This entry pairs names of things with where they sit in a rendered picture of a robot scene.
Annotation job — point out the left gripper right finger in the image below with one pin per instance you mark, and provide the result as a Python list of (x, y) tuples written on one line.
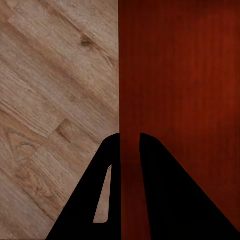
[(178, 209)]

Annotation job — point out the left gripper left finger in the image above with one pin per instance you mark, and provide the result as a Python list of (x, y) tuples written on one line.
[(76, 219)]

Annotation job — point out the storage box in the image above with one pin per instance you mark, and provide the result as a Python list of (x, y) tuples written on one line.
[(179, 81)]

